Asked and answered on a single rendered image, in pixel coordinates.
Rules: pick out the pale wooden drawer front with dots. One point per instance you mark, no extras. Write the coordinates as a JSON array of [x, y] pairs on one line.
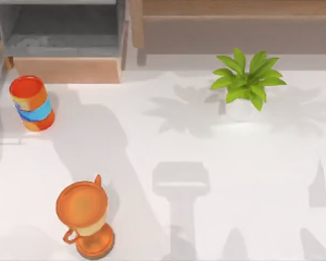
[[66, 69]]

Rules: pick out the orange and blue can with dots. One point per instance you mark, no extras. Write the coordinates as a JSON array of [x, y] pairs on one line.
[[32, 106]]

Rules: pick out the bronze trophy cup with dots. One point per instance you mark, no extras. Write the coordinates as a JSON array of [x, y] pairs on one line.
[[82, 209]]

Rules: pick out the green plant in white pot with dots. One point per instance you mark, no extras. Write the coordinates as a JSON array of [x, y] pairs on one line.
[[245, 81]]

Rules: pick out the wooden cupboard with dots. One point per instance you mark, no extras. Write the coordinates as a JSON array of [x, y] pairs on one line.
[[233, 30]]

